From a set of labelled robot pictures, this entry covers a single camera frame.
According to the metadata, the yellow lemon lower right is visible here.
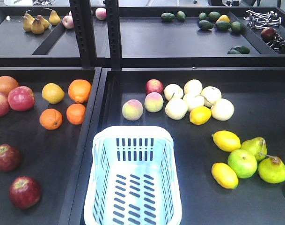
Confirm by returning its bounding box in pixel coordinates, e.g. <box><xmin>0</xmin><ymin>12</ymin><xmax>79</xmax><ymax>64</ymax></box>
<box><xmin>211</xmin><ymin>162</ymin><xmax>239</xmax><ymax>189</ymax></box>

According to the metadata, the green apple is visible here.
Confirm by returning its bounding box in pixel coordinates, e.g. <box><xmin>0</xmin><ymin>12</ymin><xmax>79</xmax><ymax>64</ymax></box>
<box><xmin>227</xmin><ymin>149</ymin><xmax>258</xmax><ymax>179</ymax></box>

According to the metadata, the pink red apple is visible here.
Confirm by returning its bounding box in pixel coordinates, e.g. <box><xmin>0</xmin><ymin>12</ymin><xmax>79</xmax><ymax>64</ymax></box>
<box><xmin>7</xmin><ymin>86</ymin><xmax>36</xmax><ymax>112</ymax></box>

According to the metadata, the yellow round fruit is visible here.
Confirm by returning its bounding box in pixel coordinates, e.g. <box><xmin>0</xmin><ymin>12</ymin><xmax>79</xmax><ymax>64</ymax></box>
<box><xmin>42</xmin><ymin>82</ymin><xmax>65</xmax><ymax>105</ymax></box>

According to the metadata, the green pear upper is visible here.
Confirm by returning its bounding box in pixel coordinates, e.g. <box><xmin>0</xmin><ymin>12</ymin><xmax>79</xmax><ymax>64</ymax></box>
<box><xmin>241</xmin><ymin>137</ymin><xmax>267</xmax><ymax>162</ymax></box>

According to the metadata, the green pear lower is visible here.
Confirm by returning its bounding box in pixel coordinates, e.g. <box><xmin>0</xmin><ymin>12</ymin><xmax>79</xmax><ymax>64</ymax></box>
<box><xmin>257</xmin><ymin>153</ymin><xmax>285</xmax><ymax>184</ymax></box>

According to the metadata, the red apple behind peaches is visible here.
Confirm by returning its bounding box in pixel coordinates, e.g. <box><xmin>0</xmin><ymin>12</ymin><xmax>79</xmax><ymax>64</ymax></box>
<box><xmin>145</xmin><ymin>79</ymin><xmax>164</xmax><ymax>94</ymax></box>

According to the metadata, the dark red apple upper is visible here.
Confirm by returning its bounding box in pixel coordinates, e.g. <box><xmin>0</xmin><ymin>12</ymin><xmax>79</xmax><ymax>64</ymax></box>
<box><xmin>0</xmin><ymin>144</ymin><xmax>22</xmax><ymax>172</ymax></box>

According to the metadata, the yellow lemon by pears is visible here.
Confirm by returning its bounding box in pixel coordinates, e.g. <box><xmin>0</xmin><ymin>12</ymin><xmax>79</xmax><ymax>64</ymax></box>
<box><xmin>189</xmin><ymin>106</ymin><xmax>212</xmax><ymax>125</ymax></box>

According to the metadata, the dark red apple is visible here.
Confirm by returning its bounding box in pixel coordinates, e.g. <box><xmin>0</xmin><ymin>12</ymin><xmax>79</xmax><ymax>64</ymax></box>
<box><xmin>0</xmin><ymin>144</ymin><xmax>22</xmax><ymax>172</ymax></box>
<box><xmin>8</xmin><ymin>176</ymin><xmax>42</xmax><ymax>210</ymax></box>

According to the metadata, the large orange right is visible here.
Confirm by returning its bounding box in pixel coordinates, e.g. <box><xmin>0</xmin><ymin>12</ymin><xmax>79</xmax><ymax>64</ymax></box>
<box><xmin>68</xmin><ymin>79</ymin><xmax>92</xmax><ymax>104</ymax></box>

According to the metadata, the small orange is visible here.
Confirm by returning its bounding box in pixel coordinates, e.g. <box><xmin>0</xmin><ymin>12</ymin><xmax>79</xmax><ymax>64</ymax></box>
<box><xmin>66</xmin><ymin>103</ymin><xmax>86</xmax><ymax>125</ymax></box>
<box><xmin>39</xmin><ymin>108</ymin><xmax>63</xmax><ymax>130</ymax></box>

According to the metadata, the small orange left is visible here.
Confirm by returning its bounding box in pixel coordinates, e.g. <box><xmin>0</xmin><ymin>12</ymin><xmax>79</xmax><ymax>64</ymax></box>
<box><xmin>39</xmin><ymin>108</ymin><xmax>63</xmax><ymax>130</ymax></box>

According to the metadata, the large orange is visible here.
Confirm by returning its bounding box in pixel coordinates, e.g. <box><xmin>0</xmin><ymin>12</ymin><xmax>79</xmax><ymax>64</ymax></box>
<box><xmin>68</xmin><ymin>79</ymin><xmax>92</xmax><ymax>104</ymax></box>
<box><xmin>0</xmin><ymin>75</ymin><xmax>19</xmax><ymax>96</ymax></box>

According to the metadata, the small orange right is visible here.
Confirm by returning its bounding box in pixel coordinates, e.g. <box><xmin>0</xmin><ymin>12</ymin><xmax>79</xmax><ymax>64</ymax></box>
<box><xmin>66</xmin><ymin>103</ymin><xmax>86</xmax><ymax>125</ymax></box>

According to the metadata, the peach left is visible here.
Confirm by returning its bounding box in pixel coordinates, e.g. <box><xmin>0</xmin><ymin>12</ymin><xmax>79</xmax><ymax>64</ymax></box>
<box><xmin>122</xmin><ymin>99</ymin><xmax>144</xmax><ymax>121</ymax></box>

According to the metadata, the yellow lemon upper right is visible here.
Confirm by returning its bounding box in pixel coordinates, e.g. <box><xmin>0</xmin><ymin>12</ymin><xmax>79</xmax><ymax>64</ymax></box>
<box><xmin>212</xmin><ymin>130</ymin><xmax>241</xmax><ymax>152</ymax></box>

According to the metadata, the dark red apple front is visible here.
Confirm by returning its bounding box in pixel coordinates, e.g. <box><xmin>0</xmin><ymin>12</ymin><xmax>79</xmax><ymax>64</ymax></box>
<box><xmin>8</xmin><ymin>176</ymin><xmax>42</xmax><ymax>210</ymax></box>

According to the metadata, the green pear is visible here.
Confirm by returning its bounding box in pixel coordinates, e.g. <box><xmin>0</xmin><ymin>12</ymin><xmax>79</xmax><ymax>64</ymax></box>
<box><xmin>257</xmin><ymin>153</ymin><xmax>285</xmax><ymax>184</ymax></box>
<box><xmin>241</xmin><ymin>137</ymin><xmax>267</xmax><ymax>162</ymax></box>

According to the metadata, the light blue plastic basket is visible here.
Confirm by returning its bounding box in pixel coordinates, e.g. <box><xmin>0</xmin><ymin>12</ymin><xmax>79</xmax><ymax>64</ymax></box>
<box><xmin>83</xmin><ymin>126</ymin><xmax>182</xmax><ymax>225</ymax></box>

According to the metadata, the large orange back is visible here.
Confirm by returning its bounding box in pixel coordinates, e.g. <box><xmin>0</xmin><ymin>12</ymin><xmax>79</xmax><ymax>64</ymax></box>
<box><xmin>0</xmin><ymin>75</ymin><xmax>19</xmax><ymax>96</ymax></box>

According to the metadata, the peach right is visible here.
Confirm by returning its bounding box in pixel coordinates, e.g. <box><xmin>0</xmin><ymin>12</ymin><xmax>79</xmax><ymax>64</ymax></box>
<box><xmin>144</xmin><ymin>92</ymin><xmax>164</xmax><ymax>113</ymax></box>

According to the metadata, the peach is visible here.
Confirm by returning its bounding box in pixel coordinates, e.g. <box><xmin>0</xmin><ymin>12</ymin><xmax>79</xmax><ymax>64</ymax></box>
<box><xmin>144</xmin><ymin>92</ymin><xmax>164</xmax><ymax>113</ymax></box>
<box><xmin>122</xmin><ymin>99</ymin><xmax>144</xmax><ymax>121</ymax></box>

